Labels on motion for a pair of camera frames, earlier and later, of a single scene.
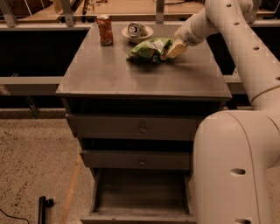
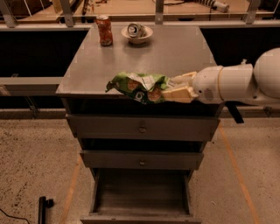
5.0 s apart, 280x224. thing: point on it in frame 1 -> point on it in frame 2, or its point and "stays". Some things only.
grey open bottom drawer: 140,196 stays
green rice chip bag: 155,50 -> 140,87
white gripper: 186,35 -> 206,83
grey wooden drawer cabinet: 134,96 stays
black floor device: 43,205 stays
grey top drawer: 134,127 stays
